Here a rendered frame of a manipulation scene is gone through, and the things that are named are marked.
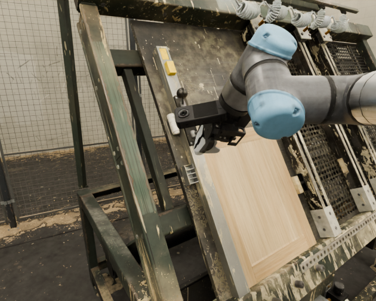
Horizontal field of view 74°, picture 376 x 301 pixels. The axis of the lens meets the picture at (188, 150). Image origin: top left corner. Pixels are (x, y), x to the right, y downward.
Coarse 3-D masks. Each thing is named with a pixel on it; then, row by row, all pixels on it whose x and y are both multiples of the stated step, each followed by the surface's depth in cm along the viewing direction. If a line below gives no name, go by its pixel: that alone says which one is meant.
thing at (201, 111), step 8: (200, 104) 56; (208, 104) 55; (216, 104) 55; (176, 112) 56; (184, 112) 55; (192, 112) 55; (200, 112) 55; (208, 112) 54; (216, 112) 54; (224, 112) 53; (176, 120) 55; (184, 120) 54; (192, 120) 54; (200, 120) 54; (208, 120) 54; (216, 120) 55; (224, 120) 55
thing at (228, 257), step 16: (160, 64) 98; (176, 80) 97; (192, 160) 90; (208, 176) 91; (208, 192) 88; (208, 208) 87; (224, 224) 88; (224, 240) 86; (224, 256) 84; (224, 272) 86; (240, 272) 85; (240, 288) 83
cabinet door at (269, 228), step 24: (240, 144) 106; (264, 144) 113; (216, 168) 96; (240, 168) 102; (264, 168) 109; (240, 192) 98; (264, 192) 104; (288, 192) 111; (240, 216) 95; (264, 216) 100; (288, 216) 107; (240, 240) 91; (264, 240) 97; (288, 240) 102; (312, 240) 108; (264, 264) 93
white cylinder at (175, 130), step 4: (168, 116) 93; (172, 116) 92; (168, 120) 93; (172, 120) 92; (172, 124) 92; (176, 124) 92; (172, 128) 92; (176, 128) 92; (172, 132) 92; (176, 132) 91
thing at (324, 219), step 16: (272, 16) 117; (288, 144) 119; (304, 144) 118; (304, 160) 114; (304, 176) 115; (304, 192) 117; (320, 192) 114; (320, 208) 111; (320, 224) 113; (336, 224) 111
